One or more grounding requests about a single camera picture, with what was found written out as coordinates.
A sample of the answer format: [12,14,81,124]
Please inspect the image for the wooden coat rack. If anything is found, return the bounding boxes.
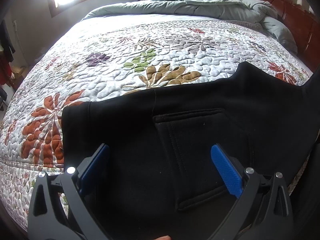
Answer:
[0,20,15,85]

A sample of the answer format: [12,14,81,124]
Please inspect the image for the person's left hand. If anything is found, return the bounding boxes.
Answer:
[154,236,171,240]

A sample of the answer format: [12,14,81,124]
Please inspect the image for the red wooden headboard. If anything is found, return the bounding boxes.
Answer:
[263,0,320,72]

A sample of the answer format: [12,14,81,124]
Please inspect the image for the grey duvet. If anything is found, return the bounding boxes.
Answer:
[83,0,278,23]

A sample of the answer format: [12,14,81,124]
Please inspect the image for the floral quilted bedspread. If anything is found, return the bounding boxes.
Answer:
[1,14,312,230]

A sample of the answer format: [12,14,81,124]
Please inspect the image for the black pants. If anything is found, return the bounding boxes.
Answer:
[62,62,319,239]

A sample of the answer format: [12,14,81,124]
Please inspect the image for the grey pillow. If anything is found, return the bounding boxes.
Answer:
[260,16,298,54]

